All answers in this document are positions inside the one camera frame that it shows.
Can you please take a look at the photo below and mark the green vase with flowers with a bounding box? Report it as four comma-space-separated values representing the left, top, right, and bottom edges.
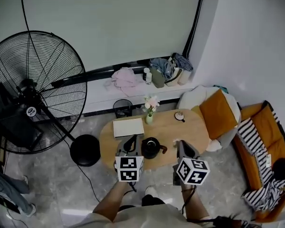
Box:
142, 95, 161, 125

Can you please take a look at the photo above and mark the blue denim garment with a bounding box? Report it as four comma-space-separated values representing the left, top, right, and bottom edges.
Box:
149, 57, 172, 81

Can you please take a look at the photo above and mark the black fan power cable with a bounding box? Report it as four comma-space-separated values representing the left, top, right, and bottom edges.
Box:
61, 136, 102, 203

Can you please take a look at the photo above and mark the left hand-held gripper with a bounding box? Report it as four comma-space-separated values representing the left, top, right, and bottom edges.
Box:
114, 134, 145, 183

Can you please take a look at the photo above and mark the person's left forearm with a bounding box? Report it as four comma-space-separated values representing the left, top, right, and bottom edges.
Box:
92, 180, 133, 223

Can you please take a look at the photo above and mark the person's white shoe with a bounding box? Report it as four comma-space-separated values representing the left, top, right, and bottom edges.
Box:
144, 186, 159, 198

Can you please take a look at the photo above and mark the olive green bag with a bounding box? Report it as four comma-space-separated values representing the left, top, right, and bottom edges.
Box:
149, 66, 166, 89

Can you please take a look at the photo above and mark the cup with black handle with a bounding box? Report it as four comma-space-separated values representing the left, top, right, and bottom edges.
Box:
174, 111, 186, 123

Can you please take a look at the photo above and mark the orange cushion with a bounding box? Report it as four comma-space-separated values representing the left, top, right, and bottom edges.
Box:
199, 89, 238, 140

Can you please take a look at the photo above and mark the person's black trouser leg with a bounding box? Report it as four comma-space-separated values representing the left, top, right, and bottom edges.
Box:
141, 194, 166, 207

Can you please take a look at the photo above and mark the black mesh waste bin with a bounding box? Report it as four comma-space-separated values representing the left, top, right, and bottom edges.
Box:
113, 99, 133, 119

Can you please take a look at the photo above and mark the white armchair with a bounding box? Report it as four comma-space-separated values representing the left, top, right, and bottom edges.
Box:
177, 85, 242, 152

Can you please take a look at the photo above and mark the pink cloth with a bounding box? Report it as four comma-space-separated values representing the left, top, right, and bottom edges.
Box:
111, 67, 140, 97

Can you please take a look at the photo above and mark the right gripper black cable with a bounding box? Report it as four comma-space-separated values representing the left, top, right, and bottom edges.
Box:
181, 185, 197, 215

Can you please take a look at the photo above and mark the white bottle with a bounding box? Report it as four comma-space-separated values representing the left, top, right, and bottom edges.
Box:
143, 67, 153, 85

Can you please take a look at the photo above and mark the large black standing fan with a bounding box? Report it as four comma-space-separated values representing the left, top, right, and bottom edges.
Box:
0, 30, 102, 168

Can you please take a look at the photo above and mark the black window frame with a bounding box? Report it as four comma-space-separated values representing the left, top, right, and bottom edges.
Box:
182, 0, 207, 58

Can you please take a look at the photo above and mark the black white striped blanket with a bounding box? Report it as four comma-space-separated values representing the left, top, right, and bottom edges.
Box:
237, 105, 285, 190

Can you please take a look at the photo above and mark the person's right forearm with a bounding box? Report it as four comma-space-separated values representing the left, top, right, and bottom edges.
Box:
180, 183, 210, 221

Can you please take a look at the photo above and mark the black teapot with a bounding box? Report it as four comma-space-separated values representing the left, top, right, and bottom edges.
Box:
141, 137, 168, 160

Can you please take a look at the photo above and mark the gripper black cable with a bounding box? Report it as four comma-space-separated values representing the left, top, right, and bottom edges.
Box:
181, 185, 197, 215
123, 181, 137, 193

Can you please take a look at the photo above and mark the black hanging cable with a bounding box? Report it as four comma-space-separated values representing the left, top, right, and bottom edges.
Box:
19, 0, 42, 57

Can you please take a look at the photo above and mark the orange sofa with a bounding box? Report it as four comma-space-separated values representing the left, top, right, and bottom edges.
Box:
232, 100, 285, 224

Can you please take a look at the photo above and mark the white closed book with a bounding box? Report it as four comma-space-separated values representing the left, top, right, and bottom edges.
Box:
112, 118, 145, 140

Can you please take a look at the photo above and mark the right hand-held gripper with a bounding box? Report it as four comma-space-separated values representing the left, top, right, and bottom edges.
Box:
172, 140, 211, 187

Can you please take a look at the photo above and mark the person's beige shirt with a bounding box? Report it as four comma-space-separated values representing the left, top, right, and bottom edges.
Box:
67, 203, 231, 228

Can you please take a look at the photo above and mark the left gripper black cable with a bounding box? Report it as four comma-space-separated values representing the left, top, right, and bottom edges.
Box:
123, 181, 137, 193

